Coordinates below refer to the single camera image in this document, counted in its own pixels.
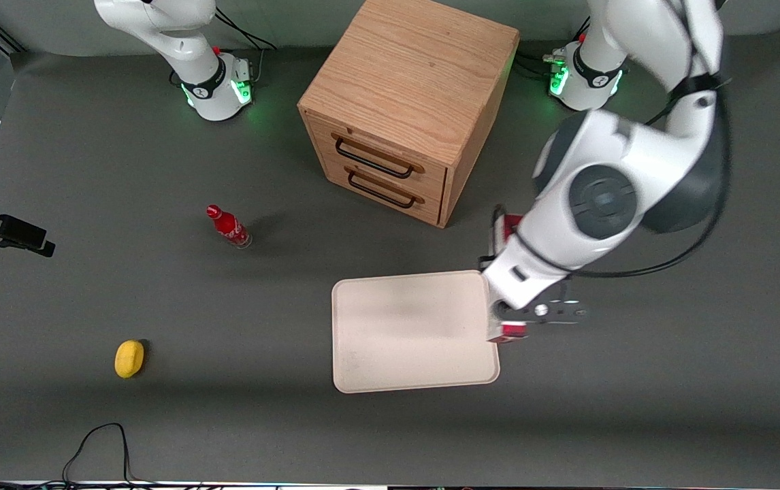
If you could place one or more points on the red cola bottle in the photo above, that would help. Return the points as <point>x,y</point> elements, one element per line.
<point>229,227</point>

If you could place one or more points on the beige plastic tray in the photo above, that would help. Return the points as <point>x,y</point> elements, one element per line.
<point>414,331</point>

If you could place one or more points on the red cookie box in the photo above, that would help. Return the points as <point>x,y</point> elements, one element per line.
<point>512,334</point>

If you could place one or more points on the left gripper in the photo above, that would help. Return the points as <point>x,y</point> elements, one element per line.
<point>497,211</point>

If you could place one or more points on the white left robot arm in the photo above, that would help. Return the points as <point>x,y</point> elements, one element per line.
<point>601,197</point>

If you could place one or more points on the yellow lemon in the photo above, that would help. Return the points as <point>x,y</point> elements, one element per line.
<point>128,358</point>

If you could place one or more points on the wooden drawer cabinet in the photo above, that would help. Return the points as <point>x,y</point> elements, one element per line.
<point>410,68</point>

